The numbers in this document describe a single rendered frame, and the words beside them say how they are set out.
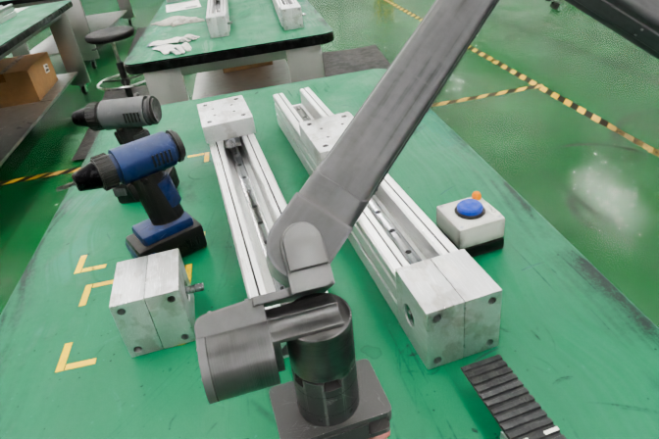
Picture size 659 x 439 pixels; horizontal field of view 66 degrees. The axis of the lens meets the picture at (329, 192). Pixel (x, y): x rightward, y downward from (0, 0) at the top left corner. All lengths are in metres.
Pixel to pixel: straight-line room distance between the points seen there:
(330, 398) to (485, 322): 0.27
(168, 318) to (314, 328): 0.36
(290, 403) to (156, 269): 0.33
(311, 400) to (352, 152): 0.22
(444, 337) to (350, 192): 0.27
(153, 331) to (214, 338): 0.34
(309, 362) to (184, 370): 0.34
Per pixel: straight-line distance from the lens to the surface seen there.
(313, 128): 1.02
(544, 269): 0.84
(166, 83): 2.45
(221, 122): 1.13
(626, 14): 0.68
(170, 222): 0.92
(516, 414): 0.61
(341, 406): 0.48
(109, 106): 1.10
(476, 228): 0.82
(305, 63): 2.43
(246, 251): 0.76
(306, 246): 0.41
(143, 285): 0.75
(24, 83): 4.39
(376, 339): 0.72
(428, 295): 0.64
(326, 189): 0.44
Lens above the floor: 1.30
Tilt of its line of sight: 30 degrees down
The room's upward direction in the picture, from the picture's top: 8 degrees counter-clockwise
